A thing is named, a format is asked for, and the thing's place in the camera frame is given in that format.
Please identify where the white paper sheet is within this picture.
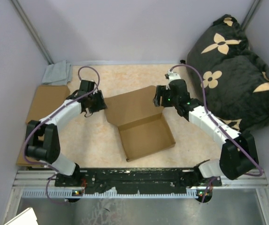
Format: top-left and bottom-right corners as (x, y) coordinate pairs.
(5, 207), (38, 225)

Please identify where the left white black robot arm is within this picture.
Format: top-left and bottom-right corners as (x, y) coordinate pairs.
(23, 80), (107, 186)

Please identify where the black floral pillow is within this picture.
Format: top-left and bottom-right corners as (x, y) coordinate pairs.
(186, 15), (269, 131)

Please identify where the grey cloth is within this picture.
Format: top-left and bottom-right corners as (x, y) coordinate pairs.
(42, 60), (72, 86)

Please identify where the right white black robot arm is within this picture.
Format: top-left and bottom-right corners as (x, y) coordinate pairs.
(153, 79), (259, 186)

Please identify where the folded brown box lower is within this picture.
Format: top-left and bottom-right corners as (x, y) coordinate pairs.
(16, 151), (43, 167)

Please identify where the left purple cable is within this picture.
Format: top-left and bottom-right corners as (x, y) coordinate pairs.
(23, 66), (101, 206)

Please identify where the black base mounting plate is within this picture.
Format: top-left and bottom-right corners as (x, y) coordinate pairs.
(55, 168), (222, 197)

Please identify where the folded brown box upper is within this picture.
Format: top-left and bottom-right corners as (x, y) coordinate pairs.
(25, 85), (70, 124)

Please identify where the folded brown box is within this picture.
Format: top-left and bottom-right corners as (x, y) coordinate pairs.
(16, 151), (43, 167)
(25, 85), (70, 124)

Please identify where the brown cardboard box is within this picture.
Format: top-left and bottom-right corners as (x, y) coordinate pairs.
(105, 85), (176, 162)

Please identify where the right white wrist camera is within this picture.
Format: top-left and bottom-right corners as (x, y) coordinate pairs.
(165, 70), (181, 82)

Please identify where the purple cable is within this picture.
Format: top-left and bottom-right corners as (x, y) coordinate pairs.
(23, 66), (101, 206)
(170, 63), (264, 203)

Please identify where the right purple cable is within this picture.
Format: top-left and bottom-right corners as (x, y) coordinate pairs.
(170, 63), (264, 203)

